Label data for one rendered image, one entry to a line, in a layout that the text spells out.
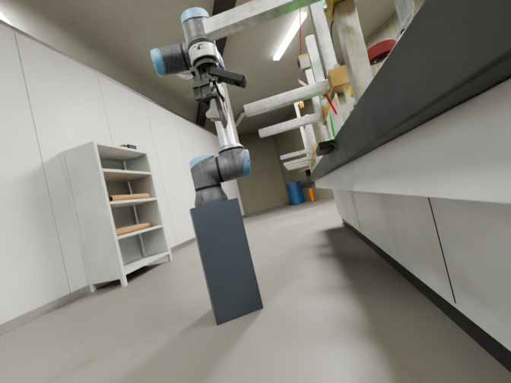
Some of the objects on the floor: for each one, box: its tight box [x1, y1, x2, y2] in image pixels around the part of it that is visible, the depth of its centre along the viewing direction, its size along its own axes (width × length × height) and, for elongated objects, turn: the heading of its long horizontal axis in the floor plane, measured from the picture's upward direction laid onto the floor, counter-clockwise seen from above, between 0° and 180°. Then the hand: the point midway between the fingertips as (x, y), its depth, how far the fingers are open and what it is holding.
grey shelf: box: [60, 141, 173, 292], centre depth 305 cm, size 45×90×155 cm, turn 83°
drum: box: [286, 181, 305, 205], centre depth 919 cm, size 54×54×83 cm
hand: (226, 123), depth 78 cm, fingers closed
